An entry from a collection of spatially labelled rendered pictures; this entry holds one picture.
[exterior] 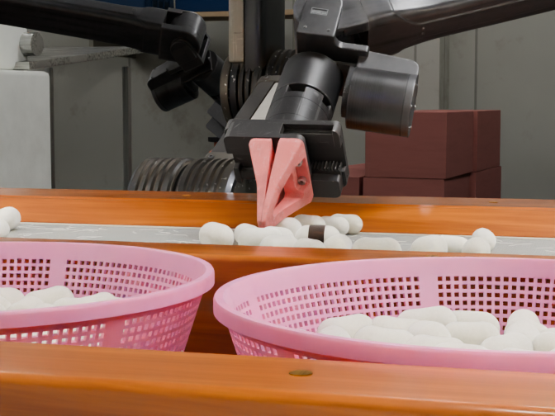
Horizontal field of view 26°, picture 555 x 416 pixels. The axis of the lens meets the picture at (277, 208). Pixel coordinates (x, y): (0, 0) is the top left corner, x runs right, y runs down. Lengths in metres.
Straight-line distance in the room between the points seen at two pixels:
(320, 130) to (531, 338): 0.45
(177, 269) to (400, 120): 0.42
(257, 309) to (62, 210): 0.59
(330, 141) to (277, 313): 0.41
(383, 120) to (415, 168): 4.78
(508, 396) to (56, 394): 0.15
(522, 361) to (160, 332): 0.21
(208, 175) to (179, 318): 0.71
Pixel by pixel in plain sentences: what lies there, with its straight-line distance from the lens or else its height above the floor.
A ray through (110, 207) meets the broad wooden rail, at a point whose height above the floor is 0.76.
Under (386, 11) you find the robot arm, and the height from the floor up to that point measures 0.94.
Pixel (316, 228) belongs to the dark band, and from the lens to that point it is 0.95.
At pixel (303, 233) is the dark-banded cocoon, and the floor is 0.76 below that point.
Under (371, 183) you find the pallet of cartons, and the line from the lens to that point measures 5.92.
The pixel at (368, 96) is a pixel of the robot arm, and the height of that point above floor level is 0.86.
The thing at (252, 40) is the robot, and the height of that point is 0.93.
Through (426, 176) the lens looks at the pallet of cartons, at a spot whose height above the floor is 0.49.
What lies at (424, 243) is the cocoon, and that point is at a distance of 0.88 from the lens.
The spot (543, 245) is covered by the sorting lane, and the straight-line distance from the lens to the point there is 1.02.
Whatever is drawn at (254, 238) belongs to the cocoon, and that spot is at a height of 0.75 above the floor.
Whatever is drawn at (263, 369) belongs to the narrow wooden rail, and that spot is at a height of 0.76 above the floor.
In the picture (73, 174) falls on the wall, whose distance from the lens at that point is 8.63.
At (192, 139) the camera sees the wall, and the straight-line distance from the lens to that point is 8.20.
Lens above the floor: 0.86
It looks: 5 degrees down
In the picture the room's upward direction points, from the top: straight up
